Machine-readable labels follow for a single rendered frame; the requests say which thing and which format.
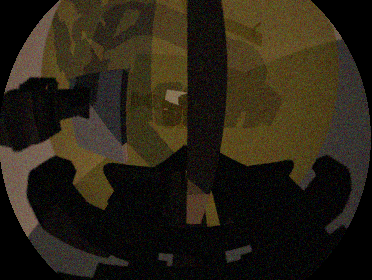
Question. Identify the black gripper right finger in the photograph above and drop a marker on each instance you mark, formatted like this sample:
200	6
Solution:
233	183

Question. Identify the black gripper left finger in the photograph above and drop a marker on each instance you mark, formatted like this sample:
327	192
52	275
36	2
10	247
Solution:
165	180

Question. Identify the long brown wooden rail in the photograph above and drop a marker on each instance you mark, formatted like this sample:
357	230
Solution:
206	101

